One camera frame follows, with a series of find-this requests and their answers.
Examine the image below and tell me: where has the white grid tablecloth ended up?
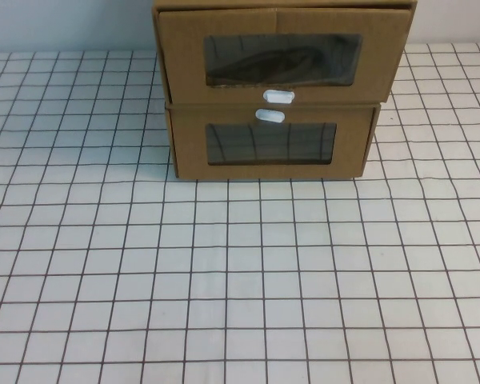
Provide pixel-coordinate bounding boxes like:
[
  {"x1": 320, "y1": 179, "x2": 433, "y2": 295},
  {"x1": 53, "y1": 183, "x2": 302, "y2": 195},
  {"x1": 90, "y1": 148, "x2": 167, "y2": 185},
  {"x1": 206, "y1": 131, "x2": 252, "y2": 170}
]
[{"x1": 0, "y1": 42, "x2": 480, "y2": 384}]

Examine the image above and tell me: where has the white plastic drawer handle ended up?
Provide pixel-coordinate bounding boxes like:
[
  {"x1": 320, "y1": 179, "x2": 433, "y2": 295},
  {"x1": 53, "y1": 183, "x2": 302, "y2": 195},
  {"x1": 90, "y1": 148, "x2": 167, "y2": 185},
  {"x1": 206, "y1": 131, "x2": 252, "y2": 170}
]
[
  {"x1": 262, "y1": 89, "x2": 296, "y2": 106},
  {"x1": 254, "y1": 107, "x2": 286, "y2": 123}
]

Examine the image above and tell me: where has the brown cardboard drawer with window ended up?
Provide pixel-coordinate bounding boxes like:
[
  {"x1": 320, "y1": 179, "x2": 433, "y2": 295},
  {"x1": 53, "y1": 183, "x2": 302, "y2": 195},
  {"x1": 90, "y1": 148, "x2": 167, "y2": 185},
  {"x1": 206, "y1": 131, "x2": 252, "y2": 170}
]
[
  {"x1": 158, "y1": 9, "x2": 411, "y2": 103},
  {"x1": 171, "y1": 106, "x2": 375, "y2": 179}
]

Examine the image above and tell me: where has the lower cardboard drawer with window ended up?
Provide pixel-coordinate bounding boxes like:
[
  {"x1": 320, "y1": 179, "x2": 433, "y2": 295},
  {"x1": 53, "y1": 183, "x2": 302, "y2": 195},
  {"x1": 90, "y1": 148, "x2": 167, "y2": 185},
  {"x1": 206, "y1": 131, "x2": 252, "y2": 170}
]
[{"x1": 164, "y1": 102, "x2": 382, "y2": 179}]

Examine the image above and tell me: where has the brown cardboard box shell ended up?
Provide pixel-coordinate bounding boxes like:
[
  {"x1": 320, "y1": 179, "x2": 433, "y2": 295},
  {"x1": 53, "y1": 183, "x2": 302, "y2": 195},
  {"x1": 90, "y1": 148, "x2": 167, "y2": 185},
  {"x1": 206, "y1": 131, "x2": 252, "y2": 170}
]
[{"x1": 152, "y1": 0, "x2": 419, "y2": 106}]

